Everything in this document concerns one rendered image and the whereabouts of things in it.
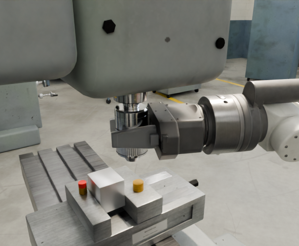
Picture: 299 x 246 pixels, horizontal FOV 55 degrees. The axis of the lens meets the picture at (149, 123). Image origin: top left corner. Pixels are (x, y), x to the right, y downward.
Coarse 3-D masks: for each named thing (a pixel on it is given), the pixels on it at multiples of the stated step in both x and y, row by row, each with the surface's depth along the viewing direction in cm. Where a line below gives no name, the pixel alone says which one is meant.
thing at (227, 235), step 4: (220, 236) 88; (224, 236) 88; (228, 236) 88; (232, 236) 88; (216, 240) 86; (220, 240) 86; (224, 240) 86; (228, 240) 86; (232, 240) 86; (236, 240) 86; (216, 244) 85; (220, 244) 85; (224, 244) 85; (228, 244) 85; (232, 244) 85; (236, 244) 85; (240, 244) 85
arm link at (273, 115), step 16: (272, 80) 40; (288, 80) 40; (240, 96) 41; (256, 96) 39; (272, 96) 39; (288, 96) 40; (256, 112) 39; (272, 112) 40; (288, 112) 40; (256, 128) 39; (272, 128) 40; (288, 128) 39; (256, 144) 41; (272, 144) 41; (288, 144) 39; (288, 160) 41
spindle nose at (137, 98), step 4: (144, 92) 37; (120, 96) 37; (124, 96) 37; (128, 96) 37; (132, 96) 37; (136, 96) 37; (140, 96) 37; (144, 96) 38; (116, 100) 38; (120, 100) 37; (124, 100) 37; (128, 100) 37; (132, 100) 37; (136, 100) 37; (140, 100) 37; (144, 100) 38
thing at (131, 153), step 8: (120, 120) 38; (128, 120) 38; (136, 120) 38; (144, 120) 39; (120, 128) 39; (128, 128) 38; (120, 152) 40; (128, 152) 40; (136, 152) 40; (144, 152) 41
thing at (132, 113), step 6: (114, 108) 39; (120, 108) 39; (138, 108) 39; (144, 108) 39; (114, 114) 39; (120, 114) 38; (126, 114) 38; (132, 114) 38; (138, 114) 38; (144, 114) 39
